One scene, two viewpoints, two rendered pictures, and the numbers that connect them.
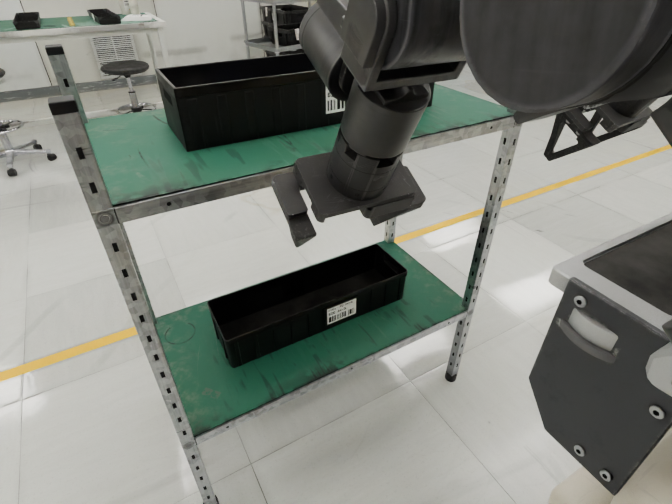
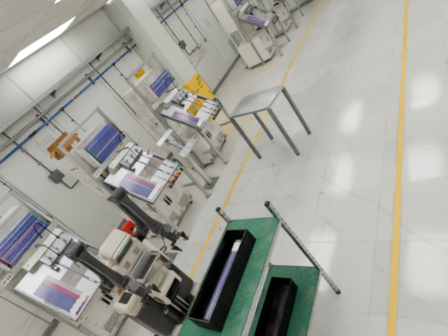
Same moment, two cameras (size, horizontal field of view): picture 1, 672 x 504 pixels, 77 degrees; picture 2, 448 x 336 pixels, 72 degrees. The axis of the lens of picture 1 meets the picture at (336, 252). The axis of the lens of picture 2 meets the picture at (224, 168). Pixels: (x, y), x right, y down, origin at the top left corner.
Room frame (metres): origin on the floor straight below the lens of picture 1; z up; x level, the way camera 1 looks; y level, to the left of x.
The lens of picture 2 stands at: (2.39, 0.16, 2.26)
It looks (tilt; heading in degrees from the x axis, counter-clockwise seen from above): 27 degrees down; 168
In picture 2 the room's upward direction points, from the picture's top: 40 degrees counter-clockwise
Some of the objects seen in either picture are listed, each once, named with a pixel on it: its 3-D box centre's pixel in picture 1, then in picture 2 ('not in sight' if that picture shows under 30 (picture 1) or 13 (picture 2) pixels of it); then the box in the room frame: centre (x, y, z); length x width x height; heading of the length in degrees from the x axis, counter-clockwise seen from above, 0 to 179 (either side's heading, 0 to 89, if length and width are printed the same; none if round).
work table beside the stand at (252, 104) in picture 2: not in sight; (270, 125); (-1.07, 1.79, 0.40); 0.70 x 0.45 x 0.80; 20
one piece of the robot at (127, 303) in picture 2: not in sight; (155, 291); (-0.07, -0.51, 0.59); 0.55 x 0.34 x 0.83; 119
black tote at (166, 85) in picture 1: (306, 89); (224, 275); (0.95, 0.06, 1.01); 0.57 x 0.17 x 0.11; 119
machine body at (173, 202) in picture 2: not in sight; (158, 206); (-1.98, -0.03, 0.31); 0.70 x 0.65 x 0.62; 120
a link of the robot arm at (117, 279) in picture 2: not in sight; (101, 267); (0.51, -0.43, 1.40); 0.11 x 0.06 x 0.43; 120
